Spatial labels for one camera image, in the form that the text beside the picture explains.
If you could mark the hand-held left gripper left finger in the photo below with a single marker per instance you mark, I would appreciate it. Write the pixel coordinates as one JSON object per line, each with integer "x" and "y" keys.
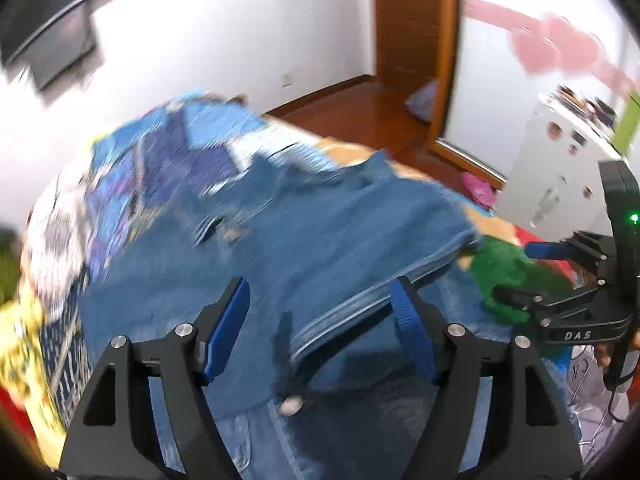
{"x": 227, "y": 330}

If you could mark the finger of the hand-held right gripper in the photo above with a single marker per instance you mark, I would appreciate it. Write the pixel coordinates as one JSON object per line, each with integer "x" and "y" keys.
{"x": 515, "y": 297}
{"x": 546, "y": 250}

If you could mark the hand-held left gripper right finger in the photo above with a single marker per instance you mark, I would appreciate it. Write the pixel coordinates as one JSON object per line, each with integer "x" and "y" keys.
{"x": 411, "y": 331}

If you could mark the blue denim jeans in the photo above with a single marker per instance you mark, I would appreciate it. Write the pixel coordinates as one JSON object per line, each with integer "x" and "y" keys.
{"x": 310, "y": 240}

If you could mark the person's right hand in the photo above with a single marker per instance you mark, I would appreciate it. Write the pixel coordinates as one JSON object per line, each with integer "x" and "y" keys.
{"x": 603, "y": 355}

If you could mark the white cabinet with stickers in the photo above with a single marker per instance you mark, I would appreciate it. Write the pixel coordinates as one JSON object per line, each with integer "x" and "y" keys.
{"x": 560, "y": 170}

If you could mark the pink cloth on floor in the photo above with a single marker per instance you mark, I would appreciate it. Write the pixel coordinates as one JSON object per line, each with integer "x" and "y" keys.
{"x": 477, "y": 189}

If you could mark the person's white printed clothing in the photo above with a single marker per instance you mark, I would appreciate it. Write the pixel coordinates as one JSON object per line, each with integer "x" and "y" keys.
{"x": 587, "y": 390}

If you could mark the lime green panel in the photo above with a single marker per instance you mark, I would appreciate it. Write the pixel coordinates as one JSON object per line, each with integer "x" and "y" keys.
{"x": 628, "y": 120}

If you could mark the colourful printed blanket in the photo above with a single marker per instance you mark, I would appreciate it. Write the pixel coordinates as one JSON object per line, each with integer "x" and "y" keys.
{"x": 150, "y": 160}

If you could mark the pale purple cloth bundle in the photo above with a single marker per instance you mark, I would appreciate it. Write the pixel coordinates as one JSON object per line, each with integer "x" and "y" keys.
{"x": 422, "y": 102}

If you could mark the green plant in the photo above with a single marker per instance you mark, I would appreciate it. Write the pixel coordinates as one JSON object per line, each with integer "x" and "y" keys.
{"x": 7, "y": 262}

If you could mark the brown wooden door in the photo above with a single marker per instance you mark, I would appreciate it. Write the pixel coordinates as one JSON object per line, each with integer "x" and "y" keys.
{"x": 415, "y": 45}

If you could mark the pink wall decoration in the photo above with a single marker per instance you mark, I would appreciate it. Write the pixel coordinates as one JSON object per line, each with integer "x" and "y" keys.
{"x": 555, "y": 42}

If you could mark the white wall socket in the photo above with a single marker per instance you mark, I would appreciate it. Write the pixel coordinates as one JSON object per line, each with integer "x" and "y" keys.
{"x": 286, "y": 79}

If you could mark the black wall television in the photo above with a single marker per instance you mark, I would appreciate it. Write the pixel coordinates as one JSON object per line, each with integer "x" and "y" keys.
{"x": 47, "y": 15}

